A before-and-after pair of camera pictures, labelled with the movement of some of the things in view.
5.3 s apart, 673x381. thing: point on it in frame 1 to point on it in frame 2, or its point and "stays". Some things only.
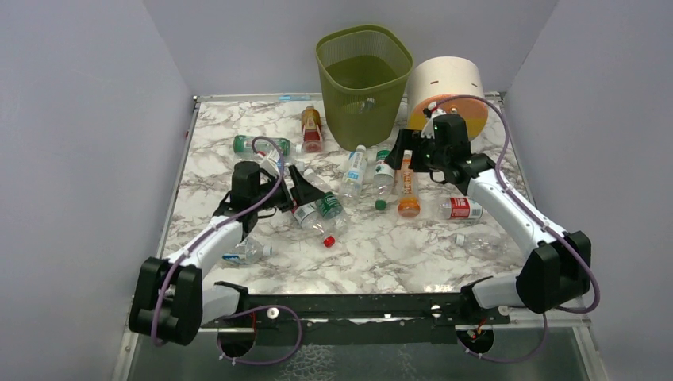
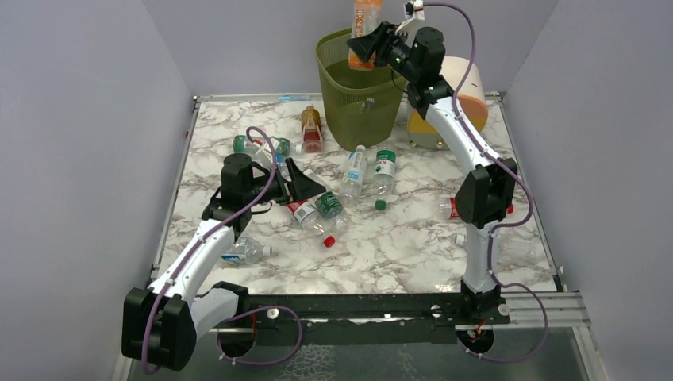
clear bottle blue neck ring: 367,105 stays
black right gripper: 412,141 to 382,45
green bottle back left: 246,145 stays
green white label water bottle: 382,180 stays
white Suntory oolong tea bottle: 354,175 stays
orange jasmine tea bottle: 409,205 to 367,16
